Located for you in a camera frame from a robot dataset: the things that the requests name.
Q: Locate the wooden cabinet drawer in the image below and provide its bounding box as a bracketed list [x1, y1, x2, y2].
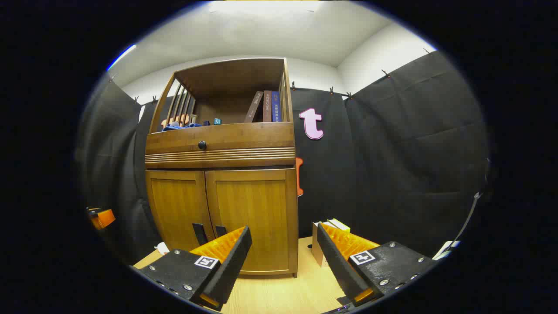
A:
[145, 122, 296, 155]

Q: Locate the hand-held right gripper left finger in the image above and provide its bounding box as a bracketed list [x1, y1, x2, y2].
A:
[137, 225, 252, 311]

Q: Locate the ceiling light panel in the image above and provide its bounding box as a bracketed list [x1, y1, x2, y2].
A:
[209, 0, 323, 14]

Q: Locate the white flat object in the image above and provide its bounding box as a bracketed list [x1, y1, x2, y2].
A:
[432, 240, 461, 261]

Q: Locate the dark hanging strap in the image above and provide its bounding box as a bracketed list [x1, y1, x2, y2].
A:
[451, 192, 483, 247]

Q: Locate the orange wooden ornament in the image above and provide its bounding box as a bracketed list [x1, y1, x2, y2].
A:
[161, 114, 191, 128]

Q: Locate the wooden double-door shoe cabinet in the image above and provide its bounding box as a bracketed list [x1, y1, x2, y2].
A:
[144, 58, 299, 278]

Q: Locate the blue cloth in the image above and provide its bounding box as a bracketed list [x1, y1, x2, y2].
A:
[162, 122, 204, 132]

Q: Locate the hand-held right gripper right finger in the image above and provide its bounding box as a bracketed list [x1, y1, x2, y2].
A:
[317, 222, 439, 308]

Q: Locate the cardboard box with yellow edge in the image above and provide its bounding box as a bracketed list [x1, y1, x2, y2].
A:
[312, 218, 350, 267]

